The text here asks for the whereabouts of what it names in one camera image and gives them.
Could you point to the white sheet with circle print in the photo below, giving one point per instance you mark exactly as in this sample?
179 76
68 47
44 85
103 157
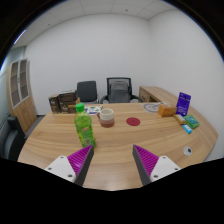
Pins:
151 107

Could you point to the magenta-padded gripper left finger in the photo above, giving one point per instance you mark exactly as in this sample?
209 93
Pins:
60 166

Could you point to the green drink bottle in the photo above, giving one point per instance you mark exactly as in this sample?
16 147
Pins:
84 128

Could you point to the small blue box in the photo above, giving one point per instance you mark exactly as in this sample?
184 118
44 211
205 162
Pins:
187 129

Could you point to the white and brown mug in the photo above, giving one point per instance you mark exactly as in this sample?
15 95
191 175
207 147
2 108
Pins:
106 117

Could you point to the black office chair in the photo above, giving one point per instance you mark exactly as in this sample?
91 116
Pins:
87 90

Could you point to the orange-brown box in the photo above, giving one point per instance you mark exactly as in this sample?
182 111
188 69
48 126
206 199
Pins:
166 110

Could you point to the small dark brown box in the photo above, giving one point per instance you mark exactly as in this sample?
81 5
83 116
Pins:
54 104

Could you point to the green box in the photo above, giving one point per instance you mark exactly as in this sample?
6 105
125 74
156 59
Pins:
191 121

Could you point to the wooden side desk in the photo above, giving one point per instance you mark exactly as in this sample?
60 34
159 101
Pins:
156 93

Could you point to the wooden shelf cabinet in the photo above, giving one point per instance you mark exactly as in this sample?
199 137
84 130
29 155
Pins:
25 110

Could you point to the purple standing card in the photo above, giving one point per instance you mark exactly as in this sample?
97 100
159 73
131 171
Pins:
183 103

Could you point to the large dark brown carton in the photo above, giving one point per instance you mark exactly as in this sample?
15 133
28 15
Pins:
68 100

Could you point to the grey-backed office chair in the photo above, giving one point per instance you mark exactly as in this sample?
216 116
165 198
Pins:
119 90

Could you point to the ceiling light strip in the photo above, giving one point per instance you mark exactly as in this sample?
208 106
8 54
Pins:
20 36

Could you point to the flat round red coaster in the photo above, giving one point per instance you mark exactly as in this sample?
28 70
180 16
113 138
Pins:
133 121

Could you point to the black armchair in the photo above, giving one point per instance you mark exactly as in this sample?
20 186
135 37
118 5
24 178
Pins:
11 138

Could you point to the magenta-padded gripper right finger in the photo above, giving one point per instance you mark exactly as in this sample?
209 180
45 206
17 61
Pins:
165 166

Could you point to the printed paper leaflet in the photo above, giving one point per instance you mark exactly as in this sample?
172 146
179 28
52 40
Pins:
94 109

